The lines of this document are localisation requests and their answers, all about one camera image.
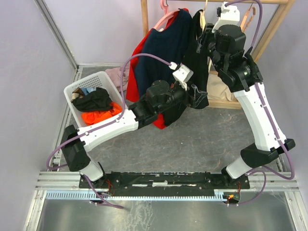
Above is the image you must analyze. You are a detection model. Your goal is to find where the black t shirt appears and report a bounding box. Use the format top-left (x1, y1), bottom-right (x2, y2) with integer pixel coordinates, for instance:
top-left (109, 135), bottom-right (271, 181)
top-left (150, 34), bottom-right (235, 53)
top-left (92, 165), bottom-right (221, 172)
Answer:
top-left (71, 87), bottom-right (112, 112)
top-left (165, 9), bottom-right (210, 127)

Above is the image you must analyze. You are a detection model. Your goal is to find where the red t shirt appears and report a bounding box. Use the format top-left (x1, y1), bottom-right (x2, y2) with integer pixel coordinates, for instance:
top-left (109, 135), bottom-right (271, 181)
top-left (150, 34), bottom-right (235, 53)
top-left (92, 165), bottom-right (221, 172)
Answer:
top-left (125, 9), bottom-right (180, 130)

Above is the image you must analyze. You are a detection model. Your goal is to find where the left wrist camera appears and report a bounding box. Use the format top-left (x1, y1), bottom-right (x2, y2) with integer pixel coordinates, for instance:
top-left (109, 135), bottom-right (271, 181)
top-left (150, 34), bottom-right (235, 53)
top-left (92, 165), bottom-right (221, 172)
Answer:
top-left (169, 62), bottom-right (193, 91)

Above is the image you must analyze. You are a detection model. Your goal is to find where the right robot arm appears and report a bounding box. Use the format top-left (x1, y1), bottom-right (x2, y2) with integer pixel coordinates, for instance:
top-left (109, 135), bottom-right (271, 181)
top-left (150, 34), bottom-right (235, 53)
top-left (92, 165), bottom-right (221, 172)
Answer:
top-left (197, 24), bottom-right (295, 188)

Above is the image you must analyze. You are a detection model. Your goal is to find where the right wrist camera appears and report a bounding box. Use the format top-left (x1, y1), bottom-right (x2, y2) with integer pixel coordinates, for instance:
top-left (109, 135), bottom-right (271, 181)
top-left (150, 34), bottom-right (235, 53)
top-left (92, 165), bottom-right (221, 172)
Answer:
top-left (212, 1), bottom-right (240, 33)

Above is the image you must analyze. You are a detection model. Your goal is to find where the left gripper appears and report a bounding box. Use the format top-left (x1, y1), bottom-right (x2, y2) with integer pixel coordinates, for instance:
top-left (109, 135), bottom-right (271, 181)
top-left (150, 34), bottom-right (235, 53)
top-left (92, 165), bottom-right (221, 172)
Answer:
top-left (156, 81), bottom-right (208, 114)

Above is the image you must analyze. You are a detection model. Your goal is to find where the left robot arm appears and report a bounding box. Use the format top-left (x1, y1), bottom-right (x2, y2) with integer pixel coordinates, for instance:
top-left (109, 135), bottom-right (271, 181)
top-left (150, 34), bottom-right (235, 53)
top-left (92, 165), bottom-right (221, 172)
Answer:
top-left (61, 80), bottom-right (207, 188)

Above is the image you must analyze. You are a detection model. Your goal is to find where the pink cloth on floor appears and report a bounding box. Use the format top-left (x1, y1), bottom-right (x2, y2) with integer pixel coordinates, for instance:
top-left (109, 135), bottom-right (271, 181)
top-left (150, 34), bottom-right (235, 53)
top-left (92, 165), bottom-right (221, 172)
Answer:
top-left (105, 67), bottom-right (129, 92)

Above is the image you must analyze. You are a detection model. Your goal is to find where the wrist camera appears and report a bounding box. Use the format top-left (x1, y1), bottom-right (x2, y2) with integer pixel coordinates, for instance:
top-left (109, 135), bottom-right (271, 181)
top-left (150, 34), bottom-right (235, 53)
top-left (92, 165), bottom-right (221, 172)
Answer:
top-left (212, 1), bottom-right (240, 33)
top-left (169, 62), bottom-right (193, 91)

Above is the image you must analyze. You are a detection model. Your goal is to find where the navy blue t shirt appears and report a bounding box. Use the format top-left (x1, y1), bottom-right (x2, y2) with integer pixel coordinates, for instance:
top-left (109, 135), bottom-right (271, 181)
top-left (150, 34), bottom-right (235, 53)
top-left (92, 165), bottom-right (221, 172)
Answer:
top-left (131, 9), bottom-right (192, 102)

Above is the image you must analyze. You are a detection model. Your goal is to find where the beige cloth in rack base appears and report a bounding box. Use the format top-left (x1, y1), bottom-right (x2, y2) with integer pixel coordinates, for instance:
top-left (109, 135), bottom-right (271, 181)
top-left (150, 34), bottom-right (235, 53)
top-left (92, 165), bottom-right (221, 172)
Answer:
top-left (207, 73), bottom-right (237, 102)

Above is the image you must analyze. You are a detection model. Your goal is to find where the blue cable duct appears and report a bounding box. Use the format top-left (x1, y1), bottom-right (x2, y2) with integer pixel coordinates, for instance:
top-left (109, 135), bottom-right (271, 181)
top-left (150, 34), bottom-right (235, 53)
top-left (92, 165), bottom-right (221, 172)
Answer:
top-left (45, 189), bottom-right (229, 202)

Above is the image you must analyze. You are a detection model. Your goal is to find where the corner aluminium profile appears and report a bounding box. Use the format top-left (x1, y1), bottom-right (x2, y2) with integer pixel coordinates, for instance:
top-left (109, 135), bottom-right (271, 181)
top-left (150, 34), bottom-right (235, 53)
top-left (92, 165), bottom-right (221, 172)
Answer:
top-left (34, 0), bottom-right (78, 69)

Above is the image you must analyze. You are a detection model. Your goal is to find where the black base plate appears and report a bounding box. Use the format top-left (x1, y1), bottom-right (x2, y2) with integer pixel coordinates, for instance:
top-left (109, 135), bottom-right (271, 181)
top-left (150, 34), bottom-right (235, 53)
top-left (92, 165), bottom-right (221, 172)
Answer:
top-left (92, 172), bottom-right (250, 197)

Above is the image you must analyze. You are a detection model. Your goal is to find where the wooden clothes rack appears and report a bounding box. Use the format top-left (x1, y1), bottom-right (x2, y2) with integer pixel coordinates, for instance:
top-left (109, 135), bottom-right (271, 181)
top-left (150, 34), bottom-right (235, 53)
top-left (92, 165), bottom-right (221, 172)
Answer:
top-left (141, 0), bottom-right (295, 109)

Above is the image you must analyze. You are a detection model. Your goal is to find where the orange t shirt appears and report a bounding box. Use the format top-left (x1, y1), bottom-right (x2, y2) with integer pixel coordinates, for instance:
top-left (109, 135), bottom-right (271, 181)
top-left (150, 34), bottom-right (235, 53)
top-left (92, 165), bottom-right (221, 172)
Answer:
top-left (81, 102), bottom-right (122, 126)

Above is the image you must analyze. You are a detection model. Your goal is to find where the white plastic basket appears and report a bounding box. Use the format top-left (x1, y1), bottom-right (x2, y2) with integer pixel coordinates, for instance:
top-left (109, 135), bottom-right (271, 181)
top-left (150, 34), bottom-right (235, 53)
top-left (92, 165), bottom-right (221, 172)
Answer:
top-left (64, 71), bottom-right (127, 128)

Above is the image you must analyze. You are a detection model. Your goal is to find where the pink hanger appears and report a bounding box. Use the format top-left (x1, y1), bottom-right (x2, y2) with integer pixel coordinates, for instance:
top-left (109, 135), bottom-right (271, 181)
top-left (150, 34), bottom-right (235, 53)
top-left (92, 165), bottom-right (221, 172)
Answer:
top-left (153, 0), bottom-right (180, 30)

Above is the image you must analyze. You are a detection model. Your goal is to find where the cream hanger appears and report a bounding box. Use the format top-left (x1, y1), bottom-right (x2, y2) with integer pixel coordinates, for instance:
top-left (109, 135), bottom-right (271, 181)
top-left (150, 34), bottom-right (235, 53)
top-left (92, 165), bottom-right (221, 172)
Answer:
top-left (196, 0), bottom-right (208, 39)

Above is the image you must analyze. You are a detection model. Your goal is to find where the aluminium frame rail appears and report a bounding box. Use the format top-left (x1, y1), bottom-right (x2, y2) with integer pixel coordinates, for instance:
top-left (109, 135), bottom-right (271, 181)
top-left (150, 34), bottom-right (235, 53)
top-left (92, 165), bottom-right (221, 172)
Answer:
top-left (23, 64), bottom-right (308, 231)

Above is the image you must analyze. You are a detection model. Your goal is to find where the peach hanger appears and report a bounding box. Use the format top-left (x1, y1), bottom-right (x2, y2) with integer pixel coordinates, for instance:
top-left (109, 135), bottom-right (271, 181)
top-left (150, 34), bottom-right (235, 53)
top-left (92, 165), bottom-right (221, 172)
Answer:
top-left (240, 4), bottom-right (256, 32)

